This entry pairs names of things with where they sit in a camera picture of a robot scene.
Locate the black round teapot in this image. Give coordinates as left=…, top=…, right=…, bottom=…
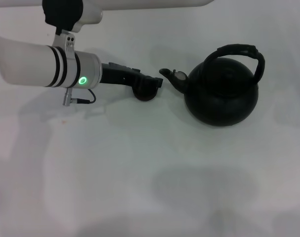
left=159, top=43, right=266, bottom=127

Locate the small dark teacup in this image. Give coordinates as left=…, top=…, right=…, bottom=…
left=132, top=87, right=161, bottom=102

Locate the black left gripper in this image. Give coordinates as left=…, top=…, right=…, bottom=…
left=100, top=61, right=164, bottom=93

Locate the left arm connector cable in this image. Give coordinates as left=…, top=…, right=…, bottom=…
left=63, top=88, right=97, bottom=107

